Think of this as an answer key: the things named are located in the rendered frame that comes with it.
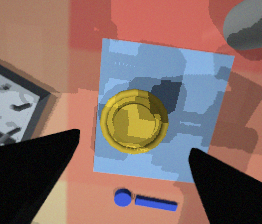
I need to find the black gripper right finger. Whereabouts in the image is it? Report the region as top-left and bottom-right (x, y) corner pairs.
(188, 148), (262, 224)

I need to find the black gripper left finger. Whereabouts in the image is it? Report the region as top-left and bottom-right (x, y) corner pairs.
(0, 129), (80, 224)

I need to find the blue rectangular mat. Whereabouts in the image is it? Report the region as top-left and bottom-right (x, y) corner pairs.
(93, 38), (235, 183)

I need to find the grey cylinder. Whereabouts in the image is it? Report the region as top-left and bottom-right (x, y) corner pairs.
(223, 0), (262, 51)

